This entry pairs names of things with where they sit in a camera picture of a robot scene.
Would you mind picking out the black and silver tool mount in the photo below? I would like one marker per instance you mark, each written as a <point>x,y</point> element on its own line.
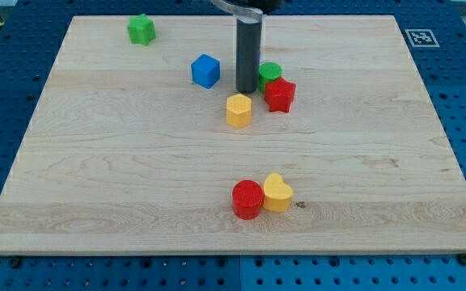
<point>249,11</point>

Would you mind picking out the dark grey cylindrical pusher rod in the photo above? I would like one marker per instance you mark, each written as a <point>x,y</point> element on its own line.
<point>248,54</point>

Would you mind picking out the blue cube block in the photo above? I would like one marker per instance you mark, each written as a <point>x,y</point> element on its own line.
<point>205,71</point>

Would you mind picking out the red star block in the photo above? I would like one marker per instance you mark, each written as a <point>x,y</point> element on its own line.
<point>279,95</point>

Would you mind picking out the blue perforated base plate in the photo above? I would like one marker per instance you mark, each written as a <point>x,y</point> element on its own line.
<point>29,41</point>

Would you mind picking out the white fiducial marker tag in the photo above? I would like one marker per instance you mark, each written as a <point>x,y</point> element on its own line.
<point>421,38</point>

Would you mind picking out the green cylinder block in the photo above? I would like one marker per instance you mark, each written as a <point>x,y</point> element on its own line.
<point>268,72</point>

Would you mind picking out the red cylinder block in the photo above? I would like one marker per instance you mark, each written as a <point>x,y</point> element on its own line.
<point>247,199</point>

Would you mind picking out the light wooden board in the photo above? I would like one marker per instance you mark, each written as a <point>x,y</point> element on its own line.
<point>126,155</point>

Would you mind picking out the green star block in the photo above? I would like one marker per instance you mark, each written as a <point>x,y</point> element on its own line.
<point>141,29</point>

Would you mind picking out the yellow heart block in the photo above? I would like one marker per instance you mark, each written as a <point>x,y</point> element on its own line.
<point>278,194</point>

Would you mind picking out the yellow hexagon block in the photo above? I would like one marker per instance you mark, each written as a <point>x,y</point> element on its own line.
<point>239,111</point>

